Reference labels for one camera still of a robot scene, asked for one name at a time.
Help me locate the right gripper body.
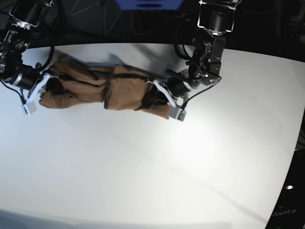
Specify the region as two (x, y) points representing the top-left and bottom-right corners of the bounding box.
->
(7, 65), (43, 90)

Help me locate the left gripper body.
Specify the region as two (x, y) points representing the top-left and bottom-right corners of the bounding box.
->
(165, 77), (198, 99)

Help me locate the brown T-shirt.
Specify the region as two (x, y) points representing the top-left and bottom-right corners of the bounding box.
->
(39, 59), (170, 119)

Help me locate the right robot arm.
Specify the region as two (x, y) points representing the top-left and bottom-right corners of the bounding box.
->
(0, 0), (58, 93)

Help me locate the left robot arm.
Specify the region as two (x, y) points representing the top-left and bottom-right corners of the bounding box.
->
(142, 0), (240, 110)

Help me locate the blue plastic box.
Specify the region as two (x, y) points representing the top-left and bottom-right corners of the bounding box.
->
(116, 0), (183, 10)

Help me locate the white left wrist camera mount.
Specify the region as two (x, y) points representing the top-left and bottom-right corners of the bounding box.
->
(146, 79), (188, 122)

